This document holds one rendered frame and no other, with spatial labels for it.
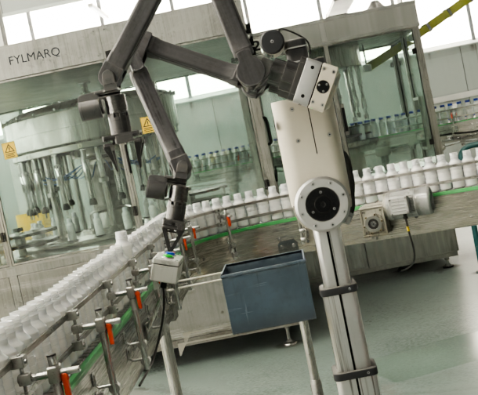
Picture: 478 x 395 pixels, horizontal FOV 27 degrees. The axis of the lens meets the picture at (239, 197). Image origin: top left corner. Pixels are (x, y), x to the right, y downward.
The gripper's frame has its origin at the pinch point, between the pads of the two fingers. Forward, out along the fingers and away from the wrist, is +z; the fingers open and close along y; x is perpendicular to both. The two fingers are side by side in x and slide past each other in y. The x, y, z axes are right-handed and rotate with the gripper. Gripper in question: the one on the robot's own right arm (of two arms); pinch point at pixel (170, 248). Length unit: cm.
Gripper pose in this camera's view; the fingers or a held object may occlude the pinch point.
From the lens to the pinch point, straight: 300.5
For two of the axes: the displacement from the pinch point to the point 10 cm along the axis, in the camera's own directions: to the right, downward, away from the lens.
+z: -1.5, 9.9, 0.6
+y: -0.4, 0.6, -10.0
